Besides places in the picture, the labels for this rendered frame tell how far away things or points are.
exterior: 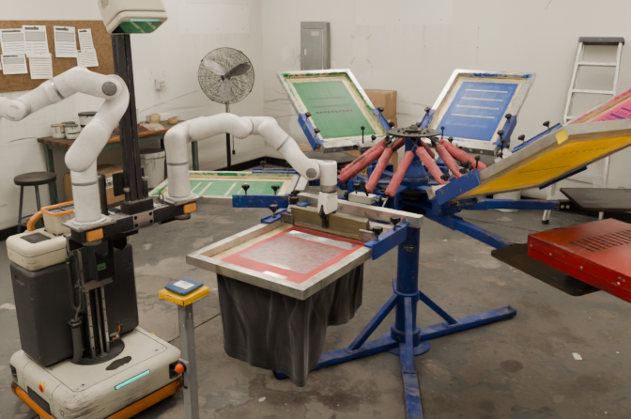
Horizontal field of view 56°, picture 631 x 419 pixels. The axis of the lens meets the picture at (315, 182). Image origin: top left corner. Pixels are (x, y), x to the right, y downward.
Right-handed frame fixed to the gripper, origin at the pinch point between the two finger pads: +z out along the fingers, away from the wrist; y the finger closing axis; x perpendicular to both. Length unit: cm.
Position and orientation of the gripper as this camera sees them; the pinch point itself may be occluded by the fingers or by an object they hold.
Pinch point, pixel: (328, 223)
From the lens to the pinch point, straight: 269.9
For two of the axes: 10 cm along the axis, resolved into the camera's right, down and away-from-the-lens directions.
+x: 8.2, 1.5, -5.5
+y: -5.7, 2.1, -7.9
